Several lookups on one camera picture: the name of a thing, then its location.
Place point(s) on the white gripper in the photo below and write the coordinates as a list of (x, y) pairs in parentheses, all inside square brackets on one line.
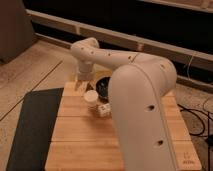
[(85, 73)]

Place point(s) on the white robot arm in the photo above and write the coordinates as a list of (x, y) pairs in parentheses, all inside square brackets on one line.
[(135, 91)]

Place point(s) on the white round cup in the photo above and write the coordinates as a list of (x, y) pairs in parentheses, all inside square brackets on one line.
[(91, 98)]

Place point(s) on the dark blue bowl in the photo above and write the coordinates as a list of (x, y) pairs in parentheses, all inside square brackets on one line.
[(101, 87)]

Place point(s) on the wooden table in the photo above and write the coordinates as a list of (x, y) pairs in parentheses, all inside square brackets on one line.
[(83, 141)]

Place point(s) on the brown sofa corner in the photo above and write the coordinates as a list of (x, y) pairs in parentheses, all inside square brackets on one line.
[(16, 31)]

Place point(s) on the black floor mat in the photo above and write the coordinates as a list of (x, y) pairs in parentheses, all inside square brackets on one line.
[(34, 130)]

